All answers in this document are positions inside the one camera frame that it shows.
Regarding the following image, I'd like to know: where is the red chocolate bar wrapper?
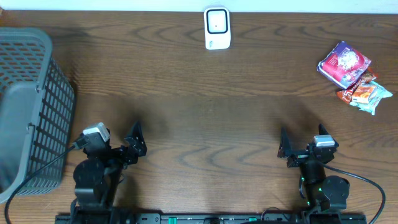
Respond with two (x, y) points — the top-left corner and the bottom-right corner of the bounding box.
(336, 68), (379, 104)

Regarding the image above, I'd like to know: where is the small orange snack packet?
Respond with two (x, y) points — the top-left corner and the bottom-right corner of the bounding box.
(352, 83), (377, 104)

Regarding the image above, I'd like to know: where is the purple red snack packet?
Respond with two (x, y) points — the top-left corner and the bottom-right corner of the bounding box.
(317, 41), (371, 89)

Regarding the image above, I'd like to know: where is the teal snack packet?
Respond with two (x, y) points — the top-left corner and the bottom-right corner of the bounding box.
(349, 81), (392, 115)

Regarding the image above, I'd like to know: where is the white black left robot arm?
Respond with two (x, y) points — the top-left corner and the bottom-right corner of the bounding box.
(69, 121), (147, 223)

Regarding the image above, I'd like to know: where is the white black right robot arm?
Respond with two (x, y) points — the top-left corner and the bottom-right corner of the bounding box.
(277, 124), (350, 212)

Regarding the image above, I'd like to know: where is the white barcode scanner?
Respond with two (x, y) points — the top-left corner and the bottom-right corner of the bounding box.
(203, 7), (231, 50)

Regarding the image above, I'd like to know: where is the grey plastic basket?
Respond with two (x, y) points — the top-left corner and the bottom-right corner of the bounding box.
(1, 27), (75, 203)

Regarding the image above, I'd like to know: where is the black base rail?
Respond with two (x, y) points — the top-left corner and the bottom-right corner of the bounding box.
(54, 213), (367, 224)

